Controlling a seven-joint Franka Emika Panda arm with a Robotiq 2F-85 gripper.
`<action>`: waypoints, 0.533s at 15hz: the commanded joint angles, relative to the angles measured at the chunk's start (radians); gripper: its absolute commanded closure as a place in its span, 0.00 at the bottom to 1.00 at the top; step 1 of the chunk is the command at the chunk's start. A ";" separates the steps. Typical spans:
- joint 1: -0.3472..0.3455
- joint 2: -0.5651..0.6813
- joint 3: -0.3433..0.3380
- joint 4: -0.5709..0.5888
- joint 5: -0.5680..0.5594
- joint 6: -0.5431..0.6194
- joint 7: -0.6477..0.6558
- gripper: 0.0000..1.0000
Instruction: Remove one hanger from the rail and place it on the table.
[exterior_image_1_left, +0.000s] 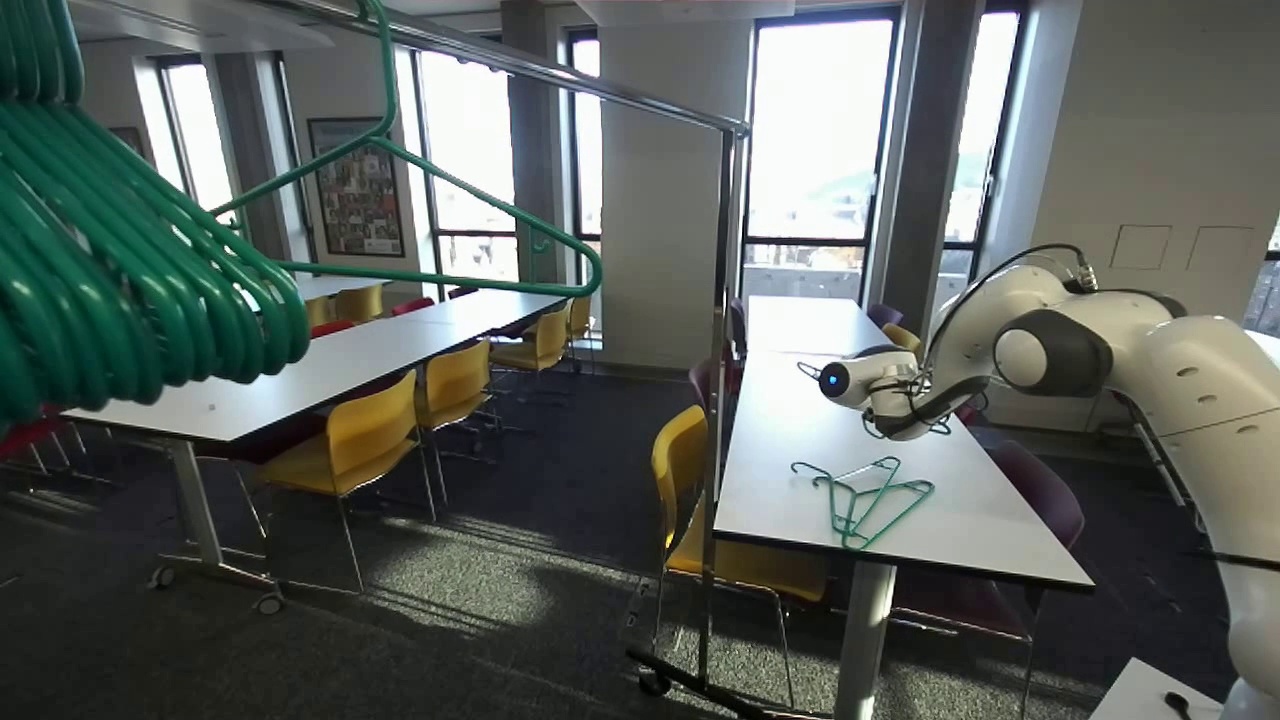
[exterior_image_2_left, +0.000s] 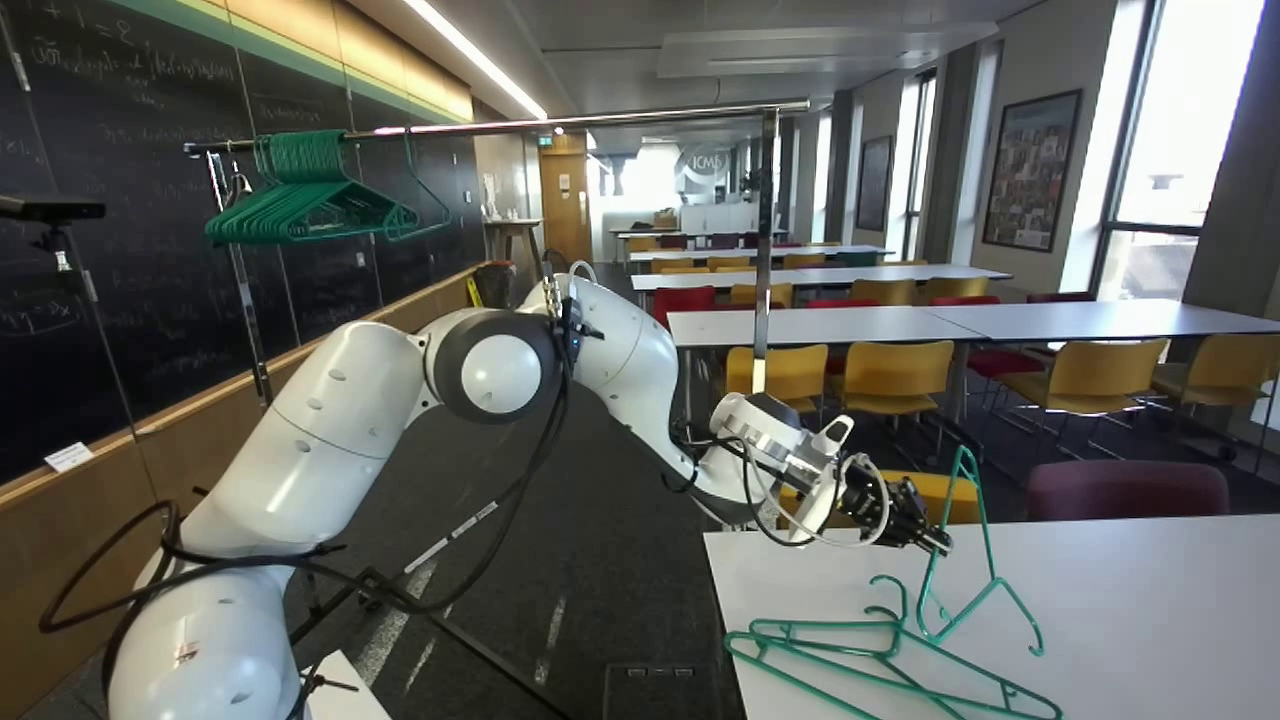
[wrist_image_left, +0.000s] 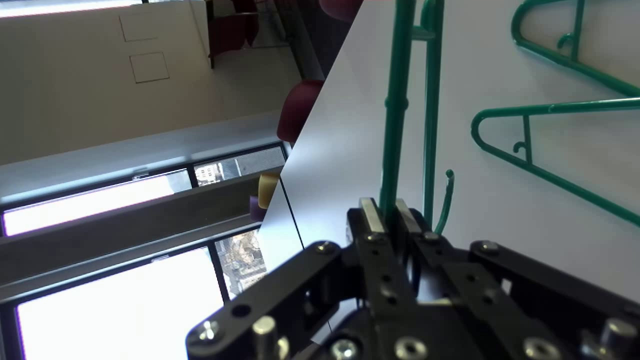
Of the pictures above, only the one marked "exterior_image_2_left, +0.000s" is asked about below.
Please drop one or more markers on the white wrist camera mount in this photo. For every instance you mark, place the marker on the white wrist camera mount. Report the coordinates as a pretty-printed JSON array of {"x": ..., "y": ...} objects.
[{"x": 807, "y": 463}]

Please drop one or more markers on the ceiling light strip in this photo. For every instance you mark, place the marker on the ceiling light strip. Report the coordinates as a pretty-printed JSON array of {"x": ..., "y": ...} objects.
[{"x": 483, "y": 62}]

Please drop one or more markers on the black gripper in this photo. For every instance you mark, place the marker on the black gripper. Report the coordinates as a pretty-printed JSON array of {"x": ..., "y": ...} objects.
[{"x": 880, "y": 506}]

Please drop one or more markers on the green plastic hanger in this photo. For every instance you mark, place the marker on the green plastic hanger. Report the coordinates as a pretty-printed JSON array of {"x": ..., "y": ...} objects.
[
  {"x": 812, "y": 625},
  {"x": 984, "y": 524},
  {"x": 785, "y": 683}
]

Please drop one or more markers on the yellow black stand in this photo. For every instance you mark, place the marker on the yellow black stand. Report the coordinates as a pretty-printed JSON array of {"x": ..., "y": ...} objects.
[{"x": 473, "y": 294}]

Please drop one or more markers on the red chair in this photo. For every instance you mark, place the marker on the red chair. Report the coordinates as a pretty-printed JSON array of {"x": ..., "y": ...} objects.
[
  {"x": 1007, "y": 364},
  {"x": 680, "y": 306}
]

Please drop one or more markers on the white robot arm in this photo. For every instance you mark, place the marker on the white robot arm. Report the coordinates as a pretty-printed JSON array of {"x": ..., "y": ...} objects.
[{"x": 305, "y": 455}]

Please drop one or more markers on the black chalkboard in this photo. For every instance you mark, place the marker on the black chalkboard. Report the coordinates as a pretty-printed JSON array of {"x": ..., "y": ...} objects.
[{"x": 133, "y": 81}]

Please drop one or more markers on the wooden high table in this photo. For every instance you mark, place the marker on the wooden high table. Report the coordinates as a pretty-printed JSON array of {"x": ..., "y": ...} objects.
[{"x": 519, "y": 227}]

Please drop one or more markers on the green hanger bunch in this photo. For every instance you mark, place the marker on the green hanger bunch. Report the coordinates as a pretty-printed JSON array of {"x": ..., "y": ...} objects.
[{"x": 300, "y": 213}]

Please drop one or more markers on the black camera tripod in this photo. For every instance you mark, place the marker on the black camera tripod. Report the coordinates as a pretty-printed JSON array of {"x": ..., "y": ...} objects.
[{"x": 55, "y": 208}]

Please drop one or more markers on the wooden door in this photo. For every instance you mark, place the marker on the wooden door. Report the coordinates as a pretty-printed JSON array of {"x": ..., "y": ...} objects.
[{"x": 567, "y": 200}]

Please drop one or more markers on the black floor stand bar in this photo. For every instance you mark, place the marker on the black floor stand bar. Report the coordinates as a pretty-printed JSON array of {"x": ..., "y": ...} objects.
[{"x": 464, "y": 646}]

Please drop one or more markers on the large framed picture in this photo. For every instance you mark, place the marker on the large framed picture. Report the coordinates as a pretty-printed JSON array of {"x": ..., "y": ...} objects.
[{"x": 1035, "y": 172}]

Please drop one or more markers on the metal clothes rail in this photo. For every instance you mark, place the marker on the metal clothes rail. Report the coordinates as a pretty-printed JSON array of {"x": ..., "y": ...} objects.
[{"x": 766, "y": 265}]

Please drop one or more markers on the white paper label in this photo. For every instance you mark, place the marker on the white paper label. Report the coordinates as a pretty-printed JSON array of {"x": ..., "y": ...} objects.
[{"x": 70, "y": 456}]

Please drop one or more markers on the yellow chair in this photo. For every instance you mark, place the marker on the yellow chair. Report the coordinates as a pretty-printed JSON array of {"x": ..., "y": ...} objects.
[
  {"x": 781, "y": 378},
  {"x": 899, "y": 378},
  {"x": 1225, "y": 371},
  {"x": 955, "y": 291},
  {"x": 963, "y": 506},
  {"x": 760, "y": 298},
  {"x": 887, "y": 294},
  {"x": 1085, "y": 378}
]

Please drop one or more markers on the long white table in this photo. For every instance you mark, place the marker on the long white table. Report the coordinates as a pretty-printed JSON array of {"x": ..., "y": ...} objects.
[
  {"x": 745, "y": 255},
  {"x": 800, "y": 279},
  {"x": 825, "y": 327}
]

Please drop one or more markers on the green exit sign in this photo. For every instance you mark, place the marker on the green exit sign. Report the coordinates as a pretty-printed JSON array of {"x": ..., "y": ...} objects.
[{"x": 543, "y": 133}]

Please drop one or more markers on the small framed picture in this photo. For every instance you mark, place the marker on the small framed picture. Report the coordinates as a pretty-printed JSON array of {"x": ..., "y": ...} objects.
[{"x": 878, "y": 185}]

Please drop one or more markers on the maroon chair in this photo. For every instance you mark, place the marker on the maroon chair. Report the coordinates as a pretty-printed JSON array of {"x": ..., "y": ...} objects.
[{"x": 1126, "y": 489}]

